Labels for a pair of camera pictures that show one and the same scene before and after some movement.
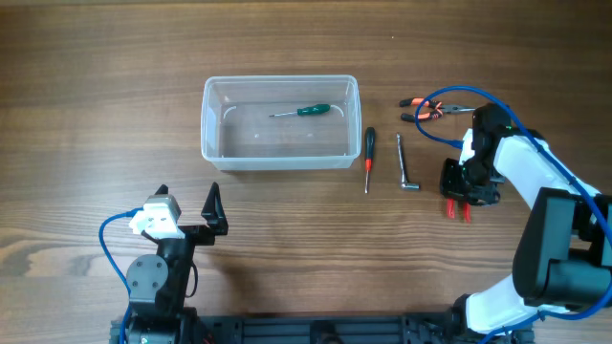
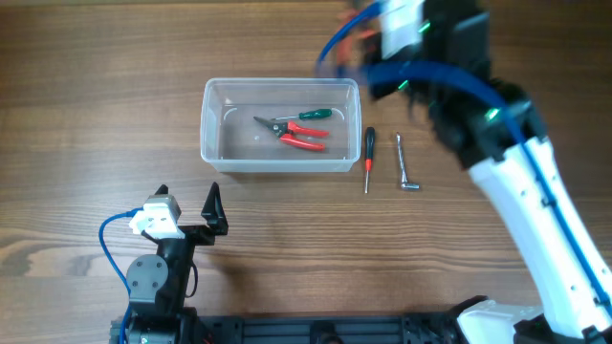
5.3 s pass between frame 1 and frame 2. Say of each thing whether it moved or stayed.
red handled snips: moved
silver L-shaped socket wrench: stayed
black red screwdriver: stayed
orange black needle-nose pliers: moved
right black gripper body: moved
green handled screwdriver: moved
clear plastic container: stayed
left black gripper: stayed
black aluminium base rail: stayed
